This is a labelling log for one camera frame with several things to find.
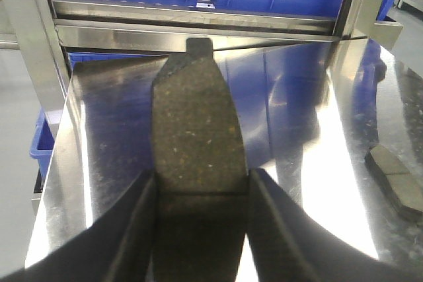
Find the brake pad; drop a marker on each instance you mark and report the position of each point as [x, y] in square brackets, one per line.
[398, 184]
[201, 170]

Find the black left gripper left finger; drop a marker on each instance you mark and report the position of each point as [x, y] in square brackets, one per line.
[116, 247]

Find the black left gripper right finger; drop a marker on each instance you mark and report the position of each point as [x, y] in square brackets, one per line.
[288, 245]

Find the stainless steel rack frame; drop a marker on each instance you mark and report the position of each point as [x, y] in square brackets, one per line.
[47, 31]

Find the lower blue plastic bin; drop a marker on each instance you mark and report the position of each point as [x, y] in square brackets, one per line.
[42, 144]

